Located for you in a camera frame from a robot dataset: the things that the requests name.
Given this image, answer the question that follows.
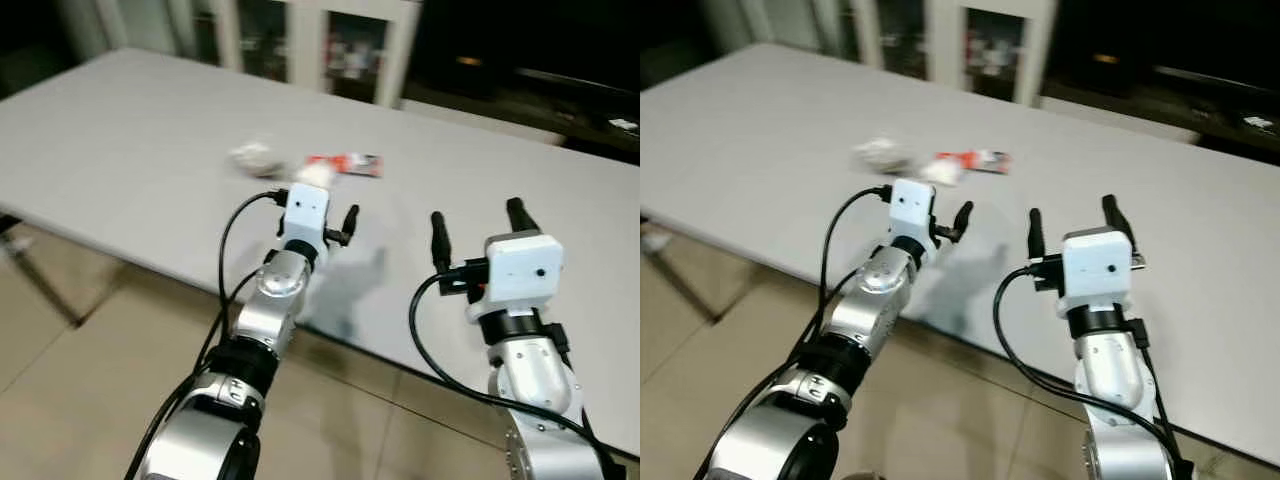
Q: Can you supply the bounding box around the red snack wrapper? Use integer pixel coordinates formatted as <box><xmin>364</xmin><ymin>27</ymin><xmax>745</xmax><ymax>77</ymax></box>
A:
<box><xmin>305</xmin><ymin>152</ymin><xmax>385</xmax><ymax>180</ymax></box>
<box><xmin>935</xmin><ymin>147</ymin><xmax>1013</xmax><ymax>175</ymax></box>

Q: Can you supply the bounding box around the small crumpled white tissue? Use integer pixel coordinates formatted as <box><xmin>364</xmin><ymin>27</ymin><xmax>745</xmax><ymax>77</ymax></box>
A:
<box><xmin>290</xmin><ymin>162</ymin><xmax>337</xmax><ymax>190</ymax></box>
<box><xmin>918</xmin><ymin>159</ymin><xmax>964</xmax><ymax>187</ymax></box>

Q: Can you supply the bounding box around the large crumpled white tissue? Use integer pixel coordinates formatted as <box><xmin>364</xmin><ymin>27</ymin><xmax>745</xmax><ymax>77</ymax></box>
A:
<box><xmin>228</xmin><ymin>141</ymin><xmax>288</xmax><ymax>180</ymax></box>
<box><xmin>852</xmin><ymin>136</ymin><xmax>912</xmax><ymax>174</ymax></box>

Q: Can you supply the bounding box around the dark low sideboard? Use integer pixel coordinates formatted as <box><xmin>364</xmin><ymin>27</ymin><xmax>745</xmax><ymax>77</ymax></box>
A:
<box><xmin>1040</xmin><ymin>0</ymin><xmax>1280</xmax><ymax>166</ymax></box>
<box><xmin>400</xmin><ymin>0</ymin><xmax>641</xmax><ymax>166</ymax></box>

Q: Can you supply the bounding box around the white framed glass cabinet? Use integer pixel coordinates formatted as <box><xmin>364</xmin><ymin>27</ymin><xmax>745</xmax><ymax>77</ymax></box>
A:
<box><xmin>700</xmin><ymin>0</ymin><xmax>1059</xmax><ymax>108</ymax></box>
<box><xmin>58</xmin><ymin>0</ymin><xmax>423</xmax><ymax>108</ymax></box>

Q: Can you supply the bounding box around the dark table leg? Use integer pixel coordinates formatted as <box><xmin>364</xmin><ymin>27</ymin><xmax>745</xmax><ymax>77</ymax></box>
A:
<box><xmin>0</xmin><ymin>213</ymin><xmax>83</xmax><ymax>328</ymax></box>

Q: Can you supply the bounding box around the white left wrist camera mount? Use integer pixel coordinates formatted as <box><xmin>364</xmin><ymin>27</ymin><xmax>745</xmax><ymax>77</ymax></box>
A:
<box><xmin>888</xmin><ymin>178</ymin><xmax>939</xmax><ymax>251</ymax></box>
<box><xmin>279</xmin><ymin>183</ymin><xmax>333</xmax><ymax>252</ymax></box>

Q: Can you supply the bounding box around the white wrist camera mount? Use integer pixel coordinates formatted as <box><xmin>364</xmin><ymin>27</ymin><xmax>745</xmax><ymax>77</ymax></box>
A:
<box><xmin>279</xmin><ymin>183</ymin><xmax>333</xmax><ymax>252</ymax></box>
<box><xmin>469</xmin><ymin>231</ymin><xmax>565</xmax><ymax>322</ymax></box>
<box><xmin>1059</xmin><ymin>226</ymin><xmax>1138</xmax><ymax>314</ymax></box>
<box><xmin>888</xmin><ymin>178</ymin><xmax>939</xmax><ymax>251</ymax></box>

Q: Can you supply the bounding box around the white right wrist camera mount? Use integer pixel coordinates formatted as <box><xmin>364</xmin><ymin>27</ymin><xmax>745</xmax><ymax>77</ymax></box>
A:
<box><xmin>469</xmin><ymin>231</ymin><xmax>565</xmax><ymax>322</ymax></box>
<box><xmin>1059</xmin><ymin>226</ymin><xmax>1138</xmax><ymax>314</ymax></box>

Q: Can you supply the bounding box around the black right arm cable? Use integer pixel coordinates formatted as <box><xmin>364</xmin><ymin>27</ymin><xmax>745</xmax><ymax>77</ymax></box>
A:
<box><xmin>407</xmin><ymin>270</ymin><xmax>613</xmax><ymax>480</ymax></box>
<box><xmin>992</xmin><ymin>264</ymin><xmax>1191</xmax><ymax>479</ymax></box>

